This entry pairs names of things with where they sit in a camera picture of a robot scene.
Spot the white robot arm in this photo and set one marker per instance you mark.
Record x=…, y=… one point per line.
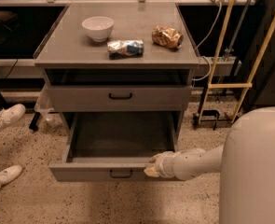
x=245, y=162

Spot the grey drawer cabinet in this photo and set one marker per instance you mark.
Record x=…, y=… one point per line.
x=70, y=58

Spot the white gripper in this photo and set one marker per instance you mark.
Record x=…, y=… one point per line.
x=165, y=164

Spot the grey cable tray rail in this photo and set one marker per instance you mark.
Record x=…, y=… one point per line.
x=222, y=69

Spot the white sneaker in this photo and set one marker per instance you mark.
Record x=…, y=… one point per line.
x=11, y=115
x=10, y=174

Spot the white ceramic bowl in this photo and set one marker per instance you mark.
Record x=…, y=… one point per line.
x=98, y=28

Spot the white sneaker upper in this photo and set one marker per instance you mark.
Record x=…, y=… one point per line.
x=11, y=115

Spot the crushed gold can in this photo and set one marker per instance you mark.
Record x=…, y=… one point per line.
x=167, y=37

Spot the grey top drawer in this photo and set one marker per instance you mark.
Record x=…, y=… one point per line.
x=118, y=98

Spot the grey drawer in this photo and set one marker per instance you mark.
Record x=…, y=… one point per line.
x=114, y=146
x=118, y=98

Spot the crushed blue silver can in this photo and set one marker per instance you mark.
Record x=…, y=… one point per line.
x=125, y=48

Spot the clear plastic bag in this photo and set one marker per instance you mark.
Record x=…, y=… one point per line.
x=44, y=107

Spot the white sneaker lower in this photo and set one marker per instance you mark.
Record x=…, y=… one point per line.
x=10, y=174

